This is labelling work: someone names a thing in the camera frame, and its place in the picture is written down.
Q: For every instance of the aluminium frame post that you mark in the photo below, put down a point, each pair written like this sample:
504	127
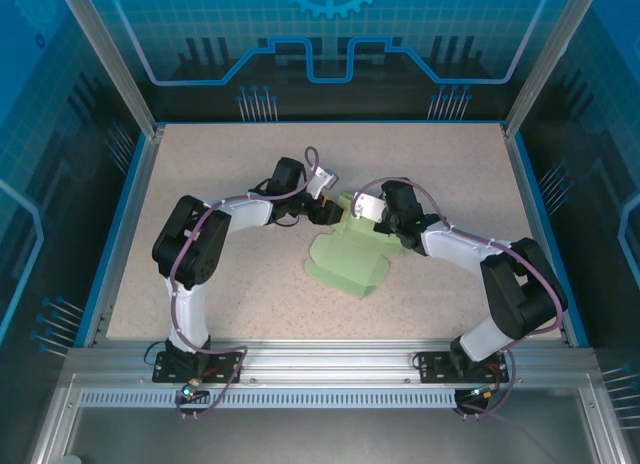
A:
549	59
112	59

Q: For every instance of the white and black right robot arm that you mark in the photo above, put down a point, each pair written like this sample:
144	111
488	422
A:
460	249

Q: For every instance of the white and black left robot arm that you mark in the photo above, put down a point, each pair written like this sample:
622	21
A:
192	314

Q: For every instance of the aluminium lower frame bar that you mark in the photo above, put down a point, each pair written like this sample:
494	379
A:
55	424
600	424

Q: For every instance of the aluminium side rail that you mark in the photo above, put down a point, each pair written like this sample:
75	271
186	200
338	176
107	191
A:
537	224
129	224

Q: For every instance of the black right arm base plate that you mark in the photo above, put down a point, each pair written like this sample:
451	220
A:
430	366

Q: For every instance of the small white round object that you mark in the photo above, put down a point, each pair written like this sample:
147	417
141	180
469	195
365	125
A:
72	460

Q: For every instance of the light green paper box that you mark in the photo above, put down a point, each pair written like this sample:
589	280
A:
345	264

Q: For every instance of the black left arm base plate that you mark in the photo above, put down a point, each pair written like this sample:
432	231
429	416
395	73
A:
225	360

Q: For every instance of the wide aluminium base rail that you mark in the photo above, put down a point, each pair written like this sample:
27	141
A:
325	359

